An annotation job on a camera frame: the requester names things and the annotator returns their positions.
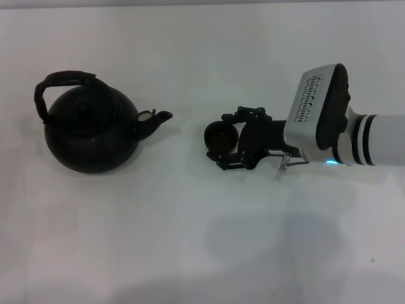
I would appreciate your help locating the small dark brown teacup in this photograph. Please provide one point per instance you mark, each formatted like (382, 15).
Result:
(221, 137)

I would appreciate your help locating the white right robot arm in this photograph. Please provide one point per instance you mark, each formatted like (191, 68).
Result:
(386, 139)

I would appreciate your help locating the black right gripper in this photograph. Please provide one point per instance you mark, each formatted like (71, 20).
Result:
(262, 136)

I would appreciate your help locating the silver vented right wrist housing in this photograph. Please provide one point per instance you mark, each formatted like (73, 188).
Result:
(307, 104)

